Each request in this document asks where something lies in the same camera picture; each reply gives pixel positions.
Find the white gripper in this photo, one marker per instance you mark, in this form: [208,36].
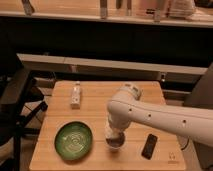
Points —
[111,133]

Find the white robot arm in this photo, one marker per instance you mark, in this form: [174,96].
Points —
[125,107]

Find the dark ceramic cup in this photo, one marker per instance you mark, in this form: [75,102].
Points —
[116,142]

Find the green glass bowl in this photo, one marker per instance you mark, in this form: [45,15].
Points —
[73,141]

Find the white plastic bottle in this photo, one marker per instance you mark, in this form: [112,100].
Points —
[76,96]

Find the black office chair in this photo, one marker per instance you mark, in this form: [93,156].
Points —
[19,103]

